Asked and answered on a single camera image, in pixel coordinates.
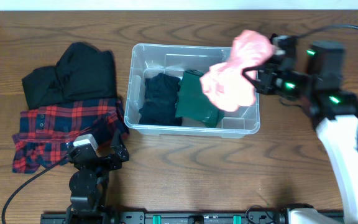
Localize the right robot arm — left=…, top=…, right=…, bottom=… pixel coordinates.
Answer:
left=242, top=40, right=358, bottom=223

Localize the black hooded sweatshirt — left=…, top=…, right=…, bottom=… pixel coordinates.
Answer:
left=22, top=42, right=117, bottom=110

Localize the dark navy cloth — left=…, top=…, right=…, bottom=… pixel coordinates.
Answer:
left=139, top=73, right=182, bottom=126

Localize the pink cloth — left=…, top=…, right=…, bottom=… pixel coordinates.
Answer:
left=200, top=30, right=275, bottom=112

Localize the red navy plaid shirt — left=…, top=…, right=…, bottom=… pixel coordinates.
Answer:
left=12, top=98, right=129, bottom=174

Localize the clear plastic storage bin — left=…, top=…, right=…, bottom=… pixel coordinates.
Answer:
left=124, top=43, right=260, bottom=139

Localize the dark green cloth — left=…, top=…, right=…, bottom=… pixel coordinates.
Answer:
left=175, top=70, right=224, bottom=128

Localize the left black cable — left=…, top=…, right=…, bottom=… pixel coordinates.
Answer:
left=1, top=154, right=71, bottom=224

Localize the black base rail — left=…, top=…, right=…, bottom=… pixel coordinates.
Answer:
left=40, top=210, right=290, bottom=224

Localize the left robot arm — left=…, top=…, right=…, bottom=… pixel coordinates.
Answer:
left=64, top=131, right=130, bottom=224

